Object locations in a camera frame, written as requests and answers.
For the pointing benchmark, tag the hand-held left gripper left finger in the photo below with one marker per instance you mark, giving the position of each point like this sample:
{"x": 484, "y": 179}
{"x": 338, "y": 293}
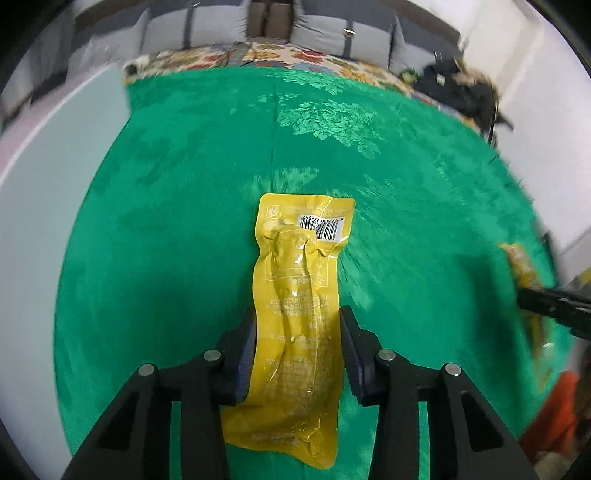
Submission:
{"x": 244, "y": 364}

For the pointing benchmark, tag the brown headboard panel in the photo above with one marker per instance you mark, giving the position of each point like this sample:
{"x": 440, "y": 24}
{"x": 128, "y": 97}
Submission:
{"x": 261, "y": 18}
{"x": 282, "y": 18}

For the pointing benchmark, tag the yellow-edged clear snack packet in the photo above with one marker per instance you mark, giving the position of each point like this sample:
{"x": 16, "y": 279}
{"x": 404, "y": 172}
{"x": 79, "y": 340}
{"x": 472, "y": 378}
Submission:
{"x": 521, "y": 265}

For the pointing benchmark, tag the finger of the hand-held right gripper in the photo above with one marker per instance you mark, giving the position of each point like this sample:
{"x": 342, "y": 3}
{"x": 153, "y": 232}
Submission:
{"x": 549, "y": 303}

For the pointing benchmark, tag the beige cloth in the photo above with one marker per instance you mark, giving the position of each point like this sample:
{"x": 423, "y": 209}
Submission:
{"x": 468, "y": 74}

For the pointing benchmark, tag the white cardboard box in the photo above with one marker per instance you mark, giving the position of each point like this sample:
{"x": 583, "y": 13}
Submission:
{"x": 69, "y": 129}

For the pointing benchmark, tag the long yellow snack packet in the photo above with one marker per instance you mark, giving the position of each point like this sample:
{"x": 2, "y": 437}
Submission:
{"x": 295, "y": 277}

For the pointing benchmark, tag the small green object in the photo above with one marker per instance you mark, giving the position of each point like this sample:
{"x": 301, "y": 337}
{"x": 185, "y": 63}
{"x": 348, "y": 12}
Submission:
{"x": 407, "y": 74}

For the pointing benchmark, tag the floral bedsheet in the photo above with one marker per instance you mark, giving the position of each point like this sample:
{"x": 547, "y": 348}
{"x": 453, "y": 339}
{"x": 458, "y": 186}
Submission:
{"x": 314, "y": 57}

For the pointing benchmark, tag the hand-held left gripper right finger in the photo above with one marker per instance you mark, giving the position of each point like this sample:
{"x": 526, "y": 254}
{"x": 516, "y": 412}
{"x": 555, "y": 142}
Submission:
{"x": 353, "y": 360}

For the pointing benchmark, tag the black jacket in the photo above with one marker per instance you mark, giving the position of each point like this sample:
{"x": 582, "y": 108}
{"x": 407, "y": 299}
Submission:
{"x": 461, "y": 97}

